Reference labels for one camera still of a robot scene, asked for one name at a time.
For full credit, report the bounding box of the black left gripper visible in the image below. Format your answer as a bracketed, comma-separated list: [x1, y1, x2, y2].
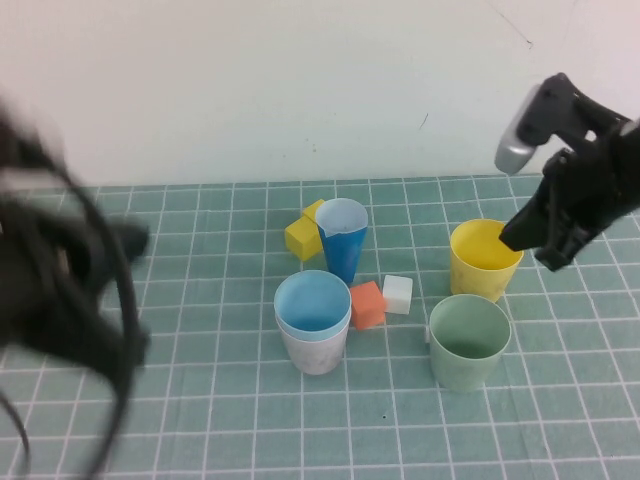
[0, 199, 152, 382]

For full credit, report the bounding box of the large yellow block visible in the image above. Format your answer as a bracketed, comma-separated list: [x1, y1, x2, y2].
[284, 215, 323, 262]

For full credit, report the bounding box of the white block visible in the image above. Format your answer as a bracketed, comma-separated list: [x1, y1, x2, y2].
[381, 274, 415, 317]

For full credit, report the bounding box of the yellow plastic cup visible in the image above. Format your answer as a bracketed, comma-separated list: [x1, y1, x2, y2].
[448, 218, 525, 304]

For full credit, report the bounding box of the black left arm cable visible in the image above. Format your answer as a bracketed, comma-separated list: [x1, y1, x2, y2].
[44, 159, 140, 480]
[0, 389, 32, 477]

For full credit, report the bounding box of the white marbled plastic cup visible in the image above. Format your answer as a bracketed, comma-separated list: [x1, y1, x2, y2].
[275, 310, 350, 377]

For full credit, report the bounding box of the pale green plastic cup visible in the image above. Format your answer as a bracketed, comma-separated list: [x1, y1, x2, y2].
[428, 293, 512, 394]

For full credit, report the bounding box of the light blue plastic cup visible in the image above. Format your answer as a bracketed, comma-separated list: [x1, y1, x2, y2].
[273, 270, 352, 344]

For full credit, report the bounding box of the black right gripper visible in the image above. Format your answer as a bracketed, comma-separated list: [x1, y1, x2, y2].
[499, 115, 640, 273]

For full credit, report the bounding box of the green checkered tablecloth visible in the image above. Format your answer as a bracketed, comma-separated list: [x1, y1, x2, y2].
[0, 172, 640, 480]

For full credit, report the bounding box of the small yellow block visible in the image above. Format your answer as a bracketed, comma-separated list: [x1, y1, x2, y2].
[301, 198, 327, 224]

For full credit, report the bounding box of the dark blue paper cone cup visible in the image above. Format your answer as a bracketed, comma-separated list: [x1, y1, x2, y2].
[315, 198, 370, 285]

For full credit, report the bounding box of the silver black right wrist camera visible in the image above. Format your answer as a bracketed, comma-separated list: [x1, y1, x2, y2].
[494, 73, 632, 175]

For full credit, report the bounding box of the orange block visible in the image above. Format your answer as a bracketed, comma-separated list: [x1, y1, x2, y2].
[349, 280, 388, 332]

